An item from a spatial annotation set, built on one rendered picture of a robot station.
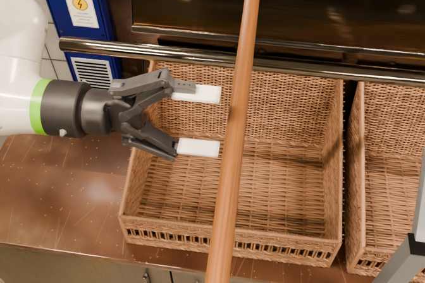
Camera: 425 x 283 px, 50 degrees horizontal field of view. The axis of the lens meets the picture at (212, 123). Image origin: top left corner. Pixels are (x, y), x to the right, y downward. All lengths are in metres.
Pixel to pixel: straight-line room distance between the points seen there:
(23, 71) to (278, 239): 0.69
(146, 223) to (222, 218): 0.56
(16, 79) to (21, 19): 0.09
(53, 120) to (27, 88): 0.07
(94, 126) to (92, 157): 0.75
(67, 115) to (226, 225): 0.30
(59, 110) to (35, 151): 0.82
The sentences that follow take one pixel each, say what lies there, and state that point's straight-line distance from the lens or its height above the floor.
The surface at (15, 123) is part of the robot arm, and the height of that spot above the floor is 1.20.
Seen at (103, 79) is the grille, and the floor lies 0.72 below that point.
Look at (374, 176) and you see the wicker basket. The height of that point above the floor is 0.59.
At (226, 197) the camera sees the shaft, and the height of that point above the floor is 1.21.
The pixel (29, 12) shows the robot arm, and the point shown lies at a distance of 0.79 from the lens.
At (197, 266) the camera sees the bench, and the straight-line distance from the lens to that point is 1.25.
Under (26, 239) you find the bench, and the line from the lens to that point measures 1.38.
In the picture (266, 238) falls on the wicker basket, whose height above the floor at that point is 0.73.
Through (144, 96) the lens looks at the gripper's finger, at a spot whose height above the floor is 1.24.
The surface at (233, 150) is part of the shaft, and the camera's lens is 0.67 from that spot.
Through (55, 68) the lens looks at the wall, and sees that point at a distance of 1.58.
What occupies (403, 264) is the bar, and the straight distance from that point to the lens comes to 0.98.
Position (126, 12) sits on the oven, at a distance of 1.32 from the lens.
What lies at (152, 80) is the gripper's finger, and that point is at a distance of 0.65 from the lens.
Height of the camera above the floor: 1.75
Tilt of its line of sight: 51 degrees down
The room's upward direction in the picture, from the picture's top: straight up
